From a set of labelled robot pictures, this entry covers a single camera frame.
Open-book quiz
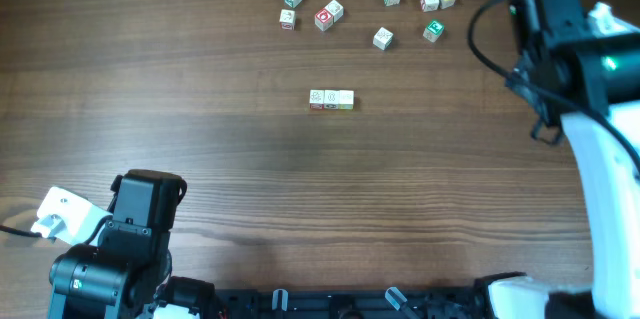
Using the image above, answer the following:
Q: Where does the block red letter O top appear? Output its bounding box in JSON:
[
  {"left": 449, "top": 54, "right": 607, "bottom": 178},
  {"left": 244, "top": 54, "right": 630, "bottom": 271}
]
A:
[{"left": 314, "top": 8, "right": 334, "bottom": 31}]

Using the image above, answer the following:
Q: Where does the block green letter F top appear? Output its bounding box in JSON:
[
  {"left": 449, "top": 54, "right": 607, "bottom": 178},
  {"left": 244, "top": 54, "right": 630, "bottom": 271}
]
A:
[{"left": 423, "top": 20, "right": 445, "bottom": 43}]

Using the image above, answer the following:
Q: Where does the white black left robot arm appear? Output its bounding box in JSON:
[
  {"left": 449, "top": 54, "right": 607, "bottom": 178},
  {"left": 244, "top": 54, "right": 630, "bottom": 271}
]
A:
[{"left": 47, "top": 169, "right": 218, "bottom": 319}]

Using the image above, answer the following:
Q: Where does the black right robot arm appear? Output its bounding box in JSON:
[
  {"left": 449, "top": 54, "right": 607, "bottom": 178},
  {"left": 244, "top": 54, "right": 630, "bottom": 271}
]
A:
[{"left": 473, "top": 34, "right": 639, "bottom": 318}]

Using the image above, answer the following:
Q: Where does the white block green side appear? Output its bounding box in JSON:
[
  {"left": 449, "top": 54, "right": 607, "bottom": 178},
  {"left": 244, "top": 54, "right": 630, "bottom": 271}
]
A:
[{"left": 373, "top": 27, "right": 394, "bottom": 50}]

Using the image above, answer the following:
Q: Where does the block yellow letter C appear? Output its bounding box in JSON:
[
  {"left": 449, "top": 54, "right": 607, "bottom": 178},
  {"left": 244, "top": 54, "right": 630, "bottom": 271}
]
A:
[{"left": 339, "top": 90, "right": 355, "bottom": 110}]

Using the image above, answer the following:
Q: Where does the block red digit six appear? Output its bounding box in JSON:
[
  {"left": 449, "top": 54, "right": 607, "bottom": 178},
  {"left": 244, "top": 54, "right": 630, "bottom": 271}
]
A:
[{"left": 279, "top": 9, "right": 296, "bottom": 30}]

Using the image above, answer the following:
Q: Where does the block red letter U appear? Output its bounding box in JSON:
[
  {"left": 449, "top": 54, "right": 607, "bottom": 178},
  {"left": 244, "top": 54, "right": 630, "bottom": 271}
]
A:
[{"left": 309, "top": 89, "right": 324, "bottom": 110}]

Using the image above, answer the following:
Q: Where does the white block circle engraving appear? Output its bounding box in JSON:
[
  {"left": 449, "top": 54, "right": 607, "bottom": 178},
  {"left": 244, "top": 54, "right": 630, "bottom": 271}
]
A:
[{"left": 323, "top": 90, "right": 340, "bottom": 109}]

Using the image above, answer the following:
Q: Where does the white block red drawing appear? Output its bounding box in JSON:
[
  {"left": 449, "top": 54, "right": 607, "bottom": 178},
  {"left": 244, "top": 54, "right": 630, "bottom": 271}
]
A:
[{"left": 420, "top": 0, "right": 440, "bottom": 12}]

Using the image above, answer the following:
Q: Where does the white block green letter I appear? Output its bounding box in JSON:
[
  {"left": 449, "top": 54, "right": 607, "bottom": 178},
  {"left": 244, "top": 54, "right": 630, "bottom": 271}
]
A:
[{"left": 325, "top": 0, "right": 344, "bottom": 23}]

